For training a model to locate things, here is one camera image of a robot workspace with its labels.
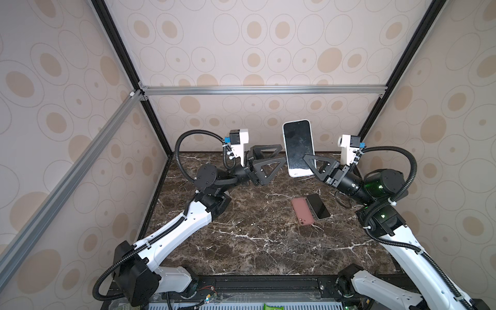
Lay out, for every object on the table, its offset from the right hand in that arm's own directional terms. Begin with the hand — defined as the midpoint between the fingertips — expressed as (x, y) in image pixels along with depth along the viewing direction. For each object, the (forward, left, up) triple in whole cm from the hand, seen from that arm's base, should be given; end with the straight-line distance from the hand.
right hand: (311, 160), depth 50 cm
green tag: (-28, +10, -47) cm, 56 cm away
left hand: (-3, +6, +2) cm, 7 cm away
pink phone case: (+12, -7, -49) cm, 51 cm away
